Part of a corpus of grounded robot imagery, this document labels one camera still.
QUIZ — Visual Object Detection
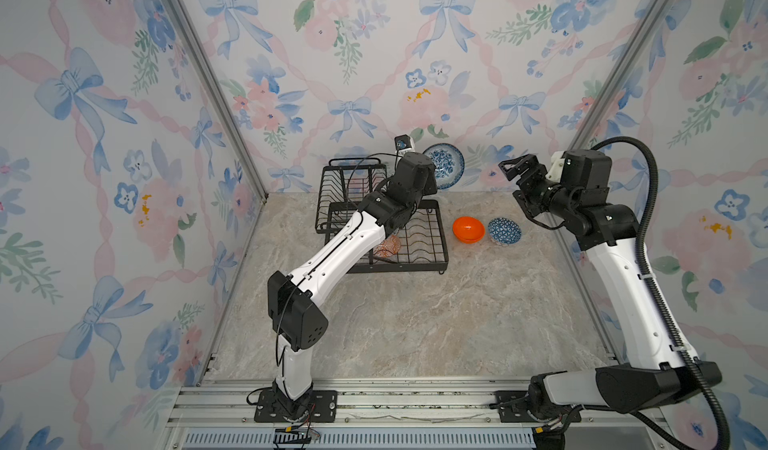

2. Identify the left aluminium corner post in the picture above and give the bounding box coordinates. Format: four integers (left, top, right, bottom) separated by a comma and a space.
162, 0, 268, 204

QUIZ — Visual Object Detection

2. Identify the aluminium corner post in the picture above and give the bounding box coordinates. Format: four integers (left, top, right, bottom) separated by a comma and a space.
567, 0, 674, 150
162, 0, 268, 204

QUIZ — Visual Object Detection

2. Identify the blue triangle pattern bowl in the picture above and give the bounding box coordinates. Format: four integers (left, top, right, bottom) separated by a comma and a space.
487, 217, 522, 246

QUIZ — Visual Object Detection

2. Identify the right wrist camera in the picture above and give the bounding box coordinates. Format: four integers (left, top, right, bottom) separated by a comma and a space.
546, 151, 565, 183

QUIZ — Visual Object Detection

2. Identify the aluminium mounting rail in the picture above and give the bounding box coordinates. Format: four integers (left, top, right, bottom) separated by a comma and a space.
156, 377, 669, 449

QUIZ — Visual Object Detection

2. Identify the right aluminium corner post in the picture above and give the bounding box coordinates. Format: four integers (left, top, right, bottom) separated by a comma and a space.
567, 0, 674, 150

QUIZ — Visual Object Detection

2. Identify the black wire dish rack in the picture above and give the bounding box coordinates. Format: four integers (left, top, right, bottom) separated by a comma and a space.
309, 152, 449, 274

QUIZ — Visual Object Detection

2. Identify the orange plastic bowl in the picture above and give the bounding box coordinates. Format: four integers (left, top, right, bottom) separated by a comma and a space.
452, 216, 485, 244

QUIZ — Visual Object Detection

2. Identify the blue floral bowl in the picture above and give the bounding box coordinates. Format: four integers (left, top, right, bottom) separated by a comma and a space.
423, 143, 465, 190

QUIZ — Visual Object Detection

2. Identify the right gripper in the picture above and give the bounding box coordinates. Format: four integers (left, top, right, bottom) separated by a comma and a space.
499, 155, 577, 224

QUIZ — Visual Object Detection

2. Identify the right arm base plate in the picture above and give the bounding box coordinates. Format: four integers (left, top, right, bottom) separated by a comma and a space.
489, 390, 573, 424

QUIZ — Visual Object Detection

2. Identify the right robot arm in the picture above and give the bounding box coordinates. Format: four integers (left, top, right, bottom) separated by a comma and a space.
499, 149, 722, 416

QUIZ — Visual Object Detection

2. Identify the red geometric pattern bowl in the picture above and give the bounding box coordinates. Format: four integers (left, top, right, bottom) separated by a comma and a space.
373, 235, 402, 258

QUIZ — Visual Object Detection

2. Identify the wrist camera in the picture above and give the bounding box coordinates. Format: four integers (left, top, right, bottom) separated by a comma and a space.
546, 151, 565, 183
394, 134, 415, 156

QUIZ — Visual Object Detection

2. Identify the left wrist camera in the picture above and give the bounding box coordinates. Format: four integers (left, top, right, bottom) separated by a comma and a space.
394, 134, 415, 156

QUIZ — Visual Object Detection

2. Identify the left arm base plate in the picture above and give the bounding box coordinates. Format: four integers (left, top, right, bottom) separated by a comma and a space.
254, 387, 338, 424

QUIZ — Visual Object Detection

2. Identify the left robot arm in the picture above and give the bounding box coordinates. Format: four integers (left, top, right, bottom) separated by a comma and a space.
267, 151, 437, 406

